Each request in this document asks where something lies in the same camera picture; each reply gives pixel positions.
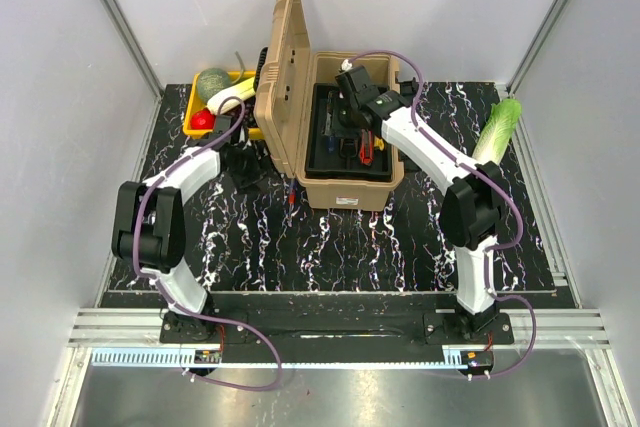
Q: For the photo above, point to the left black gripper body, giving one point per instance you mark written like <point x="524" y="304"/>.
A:
<point x="247" y="162"/>

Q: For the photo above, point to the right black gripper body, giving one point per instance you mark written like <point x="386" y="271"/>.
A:
<point x="345" y="116"/>

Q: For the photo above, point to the blue screwdriver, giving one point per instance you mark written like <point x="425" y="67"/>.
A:
<point x="330" y="139"/>
<point x="291" y="201"/>

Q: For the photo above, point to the yellow utility knife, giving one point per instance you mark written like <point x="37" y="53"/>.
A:
<point x="379" y="144"/>

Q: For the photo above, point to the red black utility knife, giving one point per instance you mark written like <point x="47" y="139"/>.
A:
<point x="366" y="151"/>

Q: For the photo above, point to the black tool box tray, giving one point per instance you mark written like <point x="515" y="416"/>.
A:
<point x="339" y="160"/>

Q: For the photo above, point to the tan plastic tool box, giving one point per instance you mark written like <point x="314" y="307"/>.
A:
<point x="284" y="110"/>

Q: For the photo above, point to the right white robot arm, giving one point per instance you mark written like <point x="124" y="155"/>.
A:
<point x="471" y="207"/>

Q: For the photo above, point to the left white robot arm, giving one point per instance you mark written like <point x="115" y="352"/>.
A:
<point x="149" y="229"/>

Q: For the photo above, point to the purple grape bunch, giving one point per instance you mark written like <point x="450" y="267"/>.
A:
<point x="249" y="120"/>

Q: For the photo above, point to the red apple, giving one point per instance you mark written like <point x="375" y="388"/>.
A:
<point x="202" y="120"/>

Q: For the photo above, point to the green white leek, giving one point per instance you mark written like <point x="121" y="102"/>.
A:
<point x="229" y="98"/>

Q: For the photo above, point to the yellow plastic fruit tray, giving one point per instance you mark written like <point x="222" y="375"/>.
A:
<point x="195" y="104"/>

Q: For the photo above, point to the green netted melon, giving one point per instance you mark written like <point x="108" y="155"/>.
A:
<point x="210" y="82"/>

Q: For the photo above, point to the green napa cabbage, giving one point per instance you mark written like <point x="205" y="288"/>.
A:
<point x="496" y="135"/>

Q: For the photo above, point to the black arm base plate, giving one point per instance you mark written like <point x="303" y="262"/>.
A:
<point x="332" y="328"/>

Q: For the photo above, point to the aluminium frame rail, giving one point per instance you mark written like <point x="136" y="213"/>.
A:
<point x="132" y="338"/>

